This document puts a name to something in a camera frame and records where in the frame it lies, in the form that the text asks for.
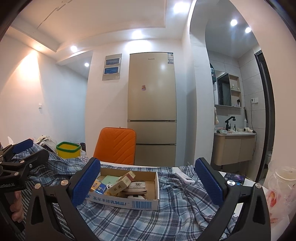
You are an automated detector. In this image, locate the beige round cushion pad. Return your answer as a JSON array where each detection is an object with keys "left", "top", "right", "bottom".
[{"left": 127, "top": 181, "right": 146, "bottom": 189}]

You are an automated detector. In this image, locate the left hand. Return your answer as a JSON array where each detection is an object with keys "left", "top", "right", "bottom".
[{"left": 10, "top": 191, "right": 24, "bottom": 223}]

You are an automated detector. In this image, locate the pile of clothes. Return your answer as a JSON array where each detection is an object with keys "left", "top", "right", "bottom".
[{"left": 36, "top": 135, "right": 57, "bottom": 149}]

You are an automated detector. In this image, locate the yellow green-rimmed basket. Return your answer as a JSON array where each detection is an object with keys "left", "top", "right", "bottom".
[{"left": 56, "top": 142, "right": 81, "bottom": 159}]

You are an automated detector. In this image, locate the gold blue cigarette pack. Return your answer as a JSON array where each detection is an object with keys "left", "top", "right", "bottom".
[{"left": 90, "top": 180, "right": 107, "bottom": 195}]

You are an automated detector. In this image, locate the plastic bag with cup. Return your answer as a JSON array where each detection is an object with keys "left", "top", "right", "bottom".
[{"left": 265, "top": 161, "right": 295, "bottom": 225}]

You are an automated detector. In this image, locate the green pouch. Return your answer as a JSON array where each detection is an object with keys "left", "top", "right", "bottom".
[{"left": 101, "top": 175, "right": 119, "bottom": 186}]

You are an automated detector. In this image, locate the dark blue box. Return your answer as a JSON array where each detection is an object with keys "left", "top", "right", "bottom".
[{"left": 224, "top": 173, "right": 245, "bottom": 185}]

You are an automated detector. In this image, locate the white black small brush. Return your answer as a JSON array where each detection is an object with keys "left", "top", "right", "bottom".
[{"left": 128, "top": 195, "right": 145, "bottom": 200}]

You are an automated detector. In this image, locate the orange chair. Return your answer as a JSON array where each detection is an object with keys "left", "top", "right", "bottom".
[{"left": 93, "top": 127, "right": 137, "bottom": 165}]

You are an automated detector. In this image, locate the cardboard tray box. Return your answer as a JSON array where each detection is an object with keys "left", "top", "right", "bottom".
[{"left": 86, "top": 166, "right": 160, "bottom": 211}]

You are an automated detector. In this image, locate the blue plaid cloth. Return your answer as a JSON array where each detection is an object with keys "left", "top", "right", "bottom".
[{"left": 11, "top": 143, "right": 239, "bottom": 241}]

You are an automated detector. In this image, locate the bathroom vanity cabinet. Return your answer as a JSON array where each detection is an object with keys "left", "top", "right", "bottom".
[{"left": 211, "top": 133, "right": 256, "bottom": 166}]

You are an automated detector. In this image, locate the white remote control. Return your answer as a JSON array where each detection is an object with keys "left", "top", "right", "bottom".
[{"left": 175, "top": 170, "right": 195, "bottom": 185}]

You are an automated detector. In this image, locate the white hair dryer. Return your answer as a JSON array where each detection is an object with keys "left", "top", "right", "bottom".
[{"left": 243, "top": 128, "right": 256, "bottom": 133}]

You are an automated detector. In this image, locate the black faucet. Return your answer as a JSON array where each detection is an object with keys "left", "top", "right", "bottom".
[{"left": 225, "top": 116, "right": 236, "bottom": 131}]

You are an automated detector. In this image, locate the beige refrigerator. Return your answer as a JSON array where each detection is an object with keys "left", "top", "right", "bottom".
[{"left": 127, "top": 52, "right": 177, "bottom": 167}]

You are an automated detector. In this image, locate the mirror cabinet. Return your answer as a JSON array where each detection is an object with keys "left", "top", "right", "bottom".
[{"left": 213, "top": 70, "right": 242, "bottom": 108}]

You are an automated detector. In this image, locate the wall electrical panel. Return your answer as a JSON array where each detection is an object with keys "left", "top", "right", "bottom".
[{"left": 102, "top": 54, "right": 122, "bottom": 81}]

